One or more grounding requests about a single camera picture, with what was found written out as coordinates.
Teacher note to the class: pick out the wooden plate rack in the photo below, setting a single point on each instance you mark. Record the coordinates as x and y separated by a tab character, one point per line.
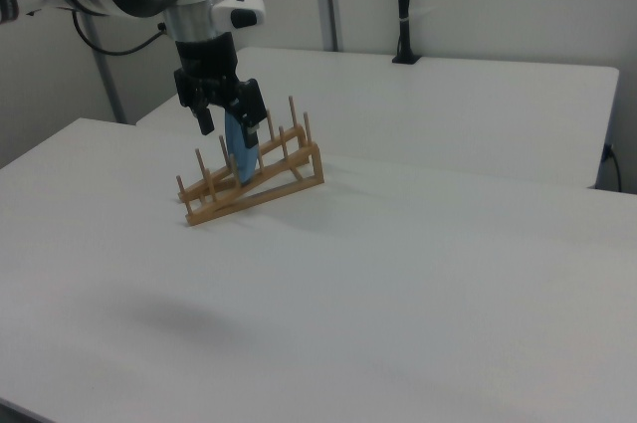
316	164

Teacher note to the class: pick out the blue round plate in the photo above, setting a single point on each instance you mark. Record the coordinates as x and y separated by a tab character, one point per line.
244	160

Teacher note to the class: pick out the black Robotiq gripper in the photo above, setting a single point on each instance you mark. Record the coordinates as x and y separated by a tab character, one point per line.
206	69

